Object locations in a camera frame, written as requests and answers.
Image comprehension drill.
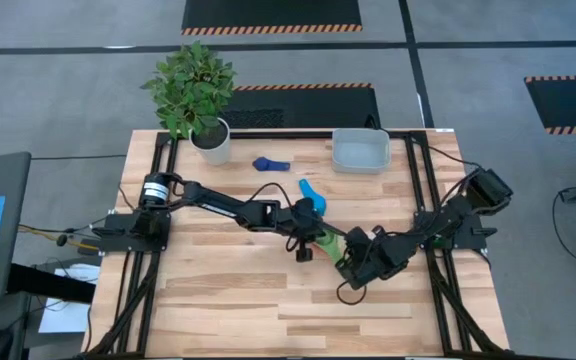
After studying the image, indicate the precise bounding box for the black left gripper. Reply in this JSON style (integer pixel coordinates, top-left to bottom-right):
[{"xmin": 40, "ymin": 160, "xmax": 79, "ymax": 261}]
[{"xmin": 280, "ymin": 197, "xmax": 350, "ymax": 264}]

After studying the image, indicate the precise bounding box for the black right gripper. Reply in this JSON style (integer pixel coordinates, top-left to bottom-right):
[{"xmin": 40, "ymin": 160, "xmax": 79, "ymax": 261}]
[{"xmin": 335, "ymin": 226, "xmax": 395, "ymax": 292}]

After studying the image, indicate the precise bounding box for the green measuring cup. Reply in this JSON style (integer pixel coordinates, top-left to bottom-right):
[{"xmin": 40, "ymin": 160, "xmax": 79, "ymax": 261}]
[{"xmin": 315, "ymin": 231, "xmax": 345, "ymax": 265}]

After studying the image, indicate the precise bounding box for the teal measuring cup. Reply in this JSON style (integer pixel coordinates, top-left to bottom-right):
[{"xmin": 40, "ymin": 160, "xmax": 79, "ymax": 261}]
[{"xmin": 297, "ymin": 178, "xmax": 328, "ymax": 217}]

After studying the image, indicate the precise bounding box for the purple measuring cup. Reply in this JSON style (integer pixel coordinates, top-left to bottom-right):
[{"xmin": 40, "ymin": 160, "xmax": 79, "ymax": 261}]
[{"xmin": 252, "ymin": 156, "xmax": 292, "ymax": 173}]

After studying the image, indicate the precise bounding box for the white plastic basket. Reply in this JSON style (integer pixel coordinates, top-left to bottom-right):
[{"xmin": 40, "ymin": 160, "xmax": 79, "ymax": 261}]
[{"xmin": 331, "ymin": 128, "xmax": 392, "ymax": 175}]

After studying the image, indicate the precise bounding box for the black hazard-striped floor mat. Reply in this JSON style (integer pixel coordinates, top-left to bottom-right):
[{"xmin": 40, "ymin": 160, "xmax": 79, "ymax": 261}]
[
  {"xmin": 220, "ymin": 82, "xmax": 382, "ymax": 130},
  {"xmin": 524, "ymin": 74, "xmax": 576, "ymax": 135},
  {"xmin": 181, "ymin": 0, "xmax": 363, "ymax": 36}
]

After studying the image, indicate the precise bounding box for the green plant in white pot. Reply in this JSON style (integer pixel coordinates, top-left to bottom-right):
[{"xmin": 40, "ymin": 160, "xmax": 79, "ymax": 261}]
[{"xmin": 140, "ymin": 40, "xmax": 238, "ymax": 167}]

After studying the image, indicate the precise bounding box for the white paper sheet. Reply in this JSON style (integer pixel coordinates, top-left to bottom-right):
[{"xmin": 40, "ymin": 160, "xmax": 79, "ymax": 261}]
[{"xmin": 38, "ymin": 264, "xmax": 102, "ymax": 335}]

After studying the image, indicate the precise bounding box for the grey cart with blue panel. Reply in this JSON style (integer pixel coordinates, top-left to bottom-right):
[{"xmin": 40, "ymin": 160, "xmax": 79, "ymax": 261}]
[{"xmin": 0, "ymin": 152, "xmax": 33, "ymax": 305}]

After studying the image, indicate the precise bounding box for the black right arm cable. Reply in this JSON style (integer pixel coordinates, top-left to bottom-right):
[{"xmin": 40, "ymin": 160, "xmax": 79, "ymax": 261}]
[{"xmin": 336, "ymin": 278, "xmax": 368, "ymax": 307}]

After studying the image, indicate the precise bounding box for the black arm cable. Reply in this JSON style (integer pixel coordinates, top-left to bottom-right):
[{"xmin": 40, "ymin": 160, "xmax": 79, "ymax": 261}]
[
  {"xmin": 246, "ymin": 181, "xmax": 294, "ymax": 212},
  {"xmin": 336, "ymin": 278, "xmax": 368, "ymax": 307}
]

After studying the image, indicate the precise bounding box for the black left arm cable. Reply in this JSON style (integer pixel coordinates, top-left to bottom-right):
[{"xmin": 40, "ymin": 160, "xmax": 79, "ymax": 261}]
[{"xmin": 246, "ymin": 181, "xmax": 294, "ymax": 212}]

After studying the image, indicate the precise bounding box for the black aluminium table frame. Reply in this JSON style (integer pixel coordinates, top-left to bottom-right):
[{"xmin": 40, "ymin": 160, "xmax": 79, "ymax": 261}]
[{"xmin": 80, "ymin": 128, "xmax": 517, "ymax": 360}]

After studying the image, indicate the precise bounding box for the black power cable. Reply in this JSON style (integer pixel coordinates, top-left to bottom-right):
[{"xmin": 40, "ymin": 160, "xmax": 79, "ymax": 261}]
[{"xmin": 365, "ymin": 114, "xmax": 484, "ymax": 170}]

